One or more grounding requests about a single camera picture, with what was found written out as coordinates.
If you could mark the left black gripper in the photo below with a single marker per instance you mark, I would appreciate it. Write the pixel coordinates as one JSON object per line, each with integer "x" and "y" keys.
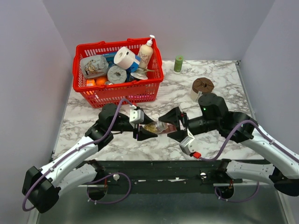
{"x": 143, "y": 134}

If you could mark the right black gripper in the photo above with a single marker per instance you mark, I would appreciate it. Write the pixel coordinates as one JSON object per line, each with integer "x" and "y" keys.
{"x": 174, "y": 115}

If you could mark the red weekly pill organizer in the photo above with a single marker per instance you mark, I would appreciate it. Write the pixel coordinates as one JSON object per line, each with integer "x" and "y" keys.
{"x": 169, "y": 129}

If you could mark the clear pill bottle yellow pills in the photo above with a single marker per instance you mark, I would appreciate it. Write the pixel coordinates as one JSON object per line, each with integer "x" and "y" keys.
{"x": 156, "y": 127}

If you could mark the green lid of bottle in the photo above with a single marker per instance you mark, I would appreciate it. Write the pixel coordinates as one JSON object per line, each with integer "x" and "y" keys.
{"x": 178, "y": 63}

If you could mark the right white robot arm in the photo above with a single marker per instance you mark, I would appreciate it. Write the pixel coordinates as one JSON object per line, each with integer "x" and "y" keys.
{"x": 282, "y": 169}

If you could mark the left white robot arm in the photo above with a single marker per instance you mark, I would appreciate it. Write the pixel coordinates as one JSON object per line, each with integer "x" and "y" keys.
{"x": 43, "y": 186}

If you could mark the red plastic shopping basket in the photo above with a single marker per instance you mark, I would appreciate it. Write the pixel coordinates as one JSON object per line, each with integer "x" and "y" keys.
{"x": 135, "y": 91}

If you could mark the beige jar brown lid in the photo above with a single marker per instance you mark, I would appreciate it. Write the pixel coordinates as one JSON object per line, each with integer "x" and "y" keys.
{"x": 201, "y": 86}

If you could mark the silver tin can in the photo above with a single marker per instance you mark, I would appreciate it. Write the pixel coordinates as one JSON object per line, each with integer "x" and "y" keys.
{"x": 140, "y": 74}

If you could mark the grey toilet paper roll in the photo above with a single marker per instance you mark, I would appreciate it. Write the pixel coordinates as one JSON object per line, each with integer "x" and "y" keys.
{"x": 116, "y": 75}

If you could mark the orange fruit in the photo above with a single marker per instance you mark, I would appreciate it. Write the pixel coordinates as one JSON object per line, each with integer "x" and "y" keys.
{"x": 101, "y": 80}

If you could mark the orange small box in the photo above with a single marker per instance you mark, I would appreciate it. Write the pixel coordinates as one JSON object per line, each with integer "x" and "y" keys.
{"x": 90, "y": 83}

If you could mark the white toilet paper roll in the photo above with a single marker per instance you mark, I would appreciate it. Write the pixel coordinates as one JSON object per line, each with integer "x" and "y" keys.
{"x": 126, "y": 59}

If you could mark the cream pump lotion bottle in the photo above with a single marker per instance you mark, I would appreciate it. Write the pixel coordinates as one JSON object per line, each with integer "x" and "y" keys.
{"x": 145, "y": 53}

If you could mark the blue package in basket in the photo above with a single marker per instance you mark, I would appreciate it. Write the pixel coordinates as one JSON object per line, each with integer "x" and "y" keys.
{"x": 110, "y": 59}

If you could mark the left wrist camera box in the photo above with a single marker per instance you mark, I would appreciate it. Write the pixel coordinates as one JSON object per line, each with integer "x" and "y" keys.
{"x": 136, "y": 116}

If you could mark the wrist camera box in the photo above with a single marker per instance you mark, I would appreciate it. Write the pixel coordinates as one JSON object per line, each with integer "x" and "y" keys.
{"x": 136, "y": 116}
{"x": 188, "y": 146}

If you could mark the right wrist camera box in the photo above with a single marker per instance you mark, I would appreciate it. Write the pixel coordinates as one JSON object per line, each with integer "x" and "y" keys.
{"x": 188, "y": 146}

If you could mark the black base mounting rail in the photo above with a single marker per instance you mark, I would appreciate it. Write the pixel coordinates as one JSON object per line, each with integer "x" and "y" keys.
{"x": 162, "y": 177}

